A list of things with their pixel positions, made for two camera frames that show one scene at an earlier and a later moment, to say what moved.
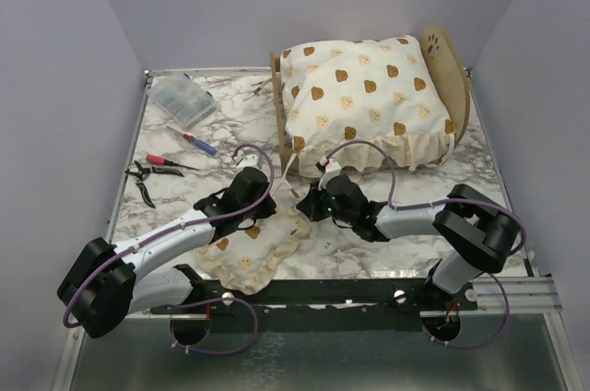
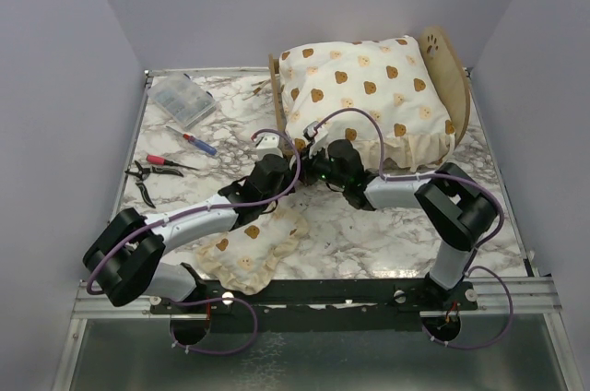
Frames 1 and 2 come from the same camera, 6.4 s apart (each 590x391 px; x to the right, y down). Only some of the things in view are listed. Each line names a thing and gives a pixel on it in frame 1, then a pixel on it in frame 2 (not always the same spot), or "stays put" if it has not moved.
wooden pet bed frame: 449,69 stays put
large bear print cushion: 362,104 stays put
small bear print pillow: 247,259 stays put
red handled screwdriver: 158,159 stays put
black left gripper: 265,190 -> 289,181
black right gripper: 310,205 -> 306,164
